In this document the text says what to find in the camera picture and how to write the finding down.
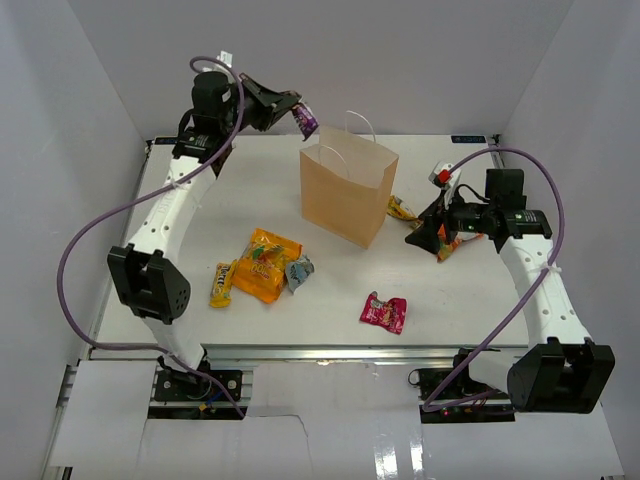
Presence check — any small yellow snack packet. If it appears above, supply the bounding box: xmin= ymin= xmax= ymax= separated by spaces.
xmin=387 ymin=195 xmax=417 ymax=222

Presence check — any purple M&M's packet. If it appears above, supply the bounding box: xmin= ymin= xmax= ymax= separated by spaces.
xmin=292 ymin=102 xmax=319 ymax=141

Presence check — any aluminium table frame rail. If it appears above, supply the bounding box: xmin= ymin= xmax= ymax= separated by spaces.
xmin=50 ymin=135 xmax=518 ymax=479

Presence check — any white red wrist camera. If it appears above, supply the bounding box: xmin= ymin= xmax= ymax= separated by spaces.
xmin=429 ymin=162 xmax=461 ymax=205

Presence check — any orange Lot 100 mango bag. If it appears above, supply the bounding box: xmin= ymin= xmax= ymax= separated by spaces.
xmin=232 ymin=228 xmax=303 ymax=304

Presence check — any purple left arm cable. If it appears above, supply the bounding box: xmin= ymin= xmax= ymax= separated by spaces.
xmin=57 ymin=56 xmax=249 ymax=419

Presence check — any brown paper bag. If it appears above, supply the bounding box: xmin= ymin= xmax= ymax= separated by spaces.
xmin=300 ymin=126 xmax=399 ymax=249

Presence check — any yellow M&M's packet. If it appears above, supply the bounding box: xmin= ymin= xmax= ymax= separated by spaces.
xmin=209 ymin=260 xmax=237 ymax=308

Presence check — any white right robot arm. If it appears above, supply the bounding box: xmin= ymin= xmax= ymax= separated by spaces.
xmin=405 ymin=164 xmax=615 ymax=414

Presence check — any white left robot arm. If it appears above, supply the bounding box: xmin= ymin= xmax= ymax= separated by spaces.
xmin=107 ymin=72 xmax=302 ymax=399

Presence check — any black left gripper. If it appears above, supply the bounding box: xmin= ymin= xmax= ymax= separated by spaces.
xmin=219 ymin=74 xmax=296 ymax=137

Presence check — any orange snack packet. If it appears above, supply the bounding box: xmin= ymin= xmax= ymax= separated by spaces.
xmin=436 ymin=226 xmax=484 ymax=263

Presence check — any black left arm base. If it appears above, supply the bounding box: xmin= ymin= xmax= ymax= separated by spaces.
xmin=153 ymin=357 xmax=243 ymax=402

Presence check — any silver blue snack packet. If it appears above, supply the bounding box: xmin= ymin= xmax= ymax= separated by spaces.
xmin=285 ymin=254 xmax=315 ymax=293

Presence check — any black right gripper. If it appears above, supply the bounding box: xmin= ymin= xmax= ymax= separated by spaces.
xmin=405 ymin=187 xmax=496 ymax=255

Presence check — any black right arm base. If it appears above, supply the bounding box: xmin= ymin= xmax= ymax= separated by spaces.
xmin=407 ymin=348 xmax=515 ymax=424

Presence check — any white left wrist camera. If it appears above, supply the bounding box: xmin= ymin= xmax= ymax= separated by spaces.
xmin=216 ymin=50 xmax=233 ymax=67

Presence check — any pink red candy packet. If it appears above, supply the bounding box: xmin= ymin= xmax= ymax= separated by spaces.
xmin=359 ymin=291 xmax=407 ymax=335

